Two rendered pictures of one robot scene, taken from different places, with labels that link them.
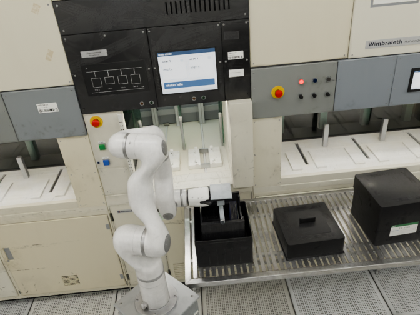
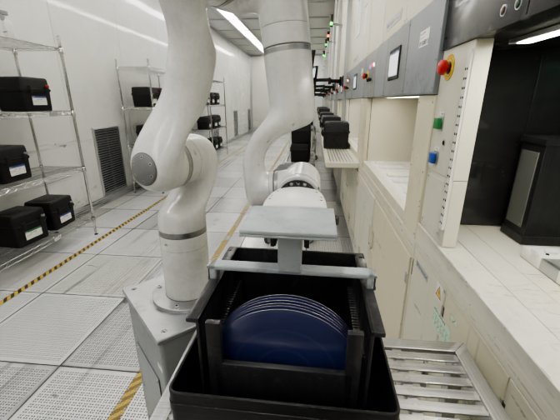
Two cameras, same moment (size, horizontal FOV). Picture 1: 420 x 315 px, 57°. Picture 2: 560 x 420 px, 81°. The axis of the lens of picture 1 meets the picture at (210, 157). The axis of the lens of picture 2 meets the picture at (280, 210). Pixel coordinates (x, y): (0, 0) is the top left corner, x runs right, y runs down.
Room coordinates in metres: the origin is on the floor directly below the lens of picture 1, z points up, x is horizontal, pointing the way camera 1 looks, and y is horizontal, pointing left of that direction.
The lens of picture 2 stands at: (1.50, -0.45, 1.26)
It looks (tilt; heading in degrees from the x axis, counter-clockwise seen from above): 19 degrees down; 97
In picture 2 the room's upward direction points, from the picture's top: straight up
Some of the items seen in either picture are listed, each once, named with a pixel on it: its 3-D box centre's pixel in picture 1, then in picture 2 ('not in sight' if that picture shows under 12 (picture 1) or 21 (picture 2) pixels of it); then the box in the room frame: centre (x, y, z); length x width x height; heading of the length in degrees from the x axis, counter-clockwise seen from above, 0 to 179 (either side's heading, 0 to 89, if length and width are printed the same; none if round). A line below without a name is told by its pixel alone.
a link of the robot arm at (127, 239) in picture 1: (138, 250); (187, 182); (1.17, 0.33, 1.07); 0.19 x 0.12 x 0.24; 74
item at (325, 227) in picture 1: (307, 227); not in sight; (1.48, -0.47, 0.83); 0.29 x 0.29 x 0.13; 4
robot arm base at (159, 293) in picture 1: (153, 285); (186, 262); (1.16, 0.30, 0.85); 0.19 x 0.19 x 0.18
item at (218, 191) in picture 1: (221, 216); (289, 314); (1.47, -0.03, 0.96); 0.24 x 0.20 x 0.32; 0
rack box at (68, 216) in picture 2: not in sight; (51, 212); (-0.87, 2.08, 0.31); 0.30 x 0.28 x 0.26; 95
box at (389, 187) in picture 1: (390, 205); not in sight; (1.52, -0.90, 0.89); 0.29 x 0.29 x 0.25; 5
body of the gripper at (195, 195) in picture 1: (197, 196); (296, 207); (1.47, 0.08, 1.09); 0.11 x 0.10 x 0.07; 90
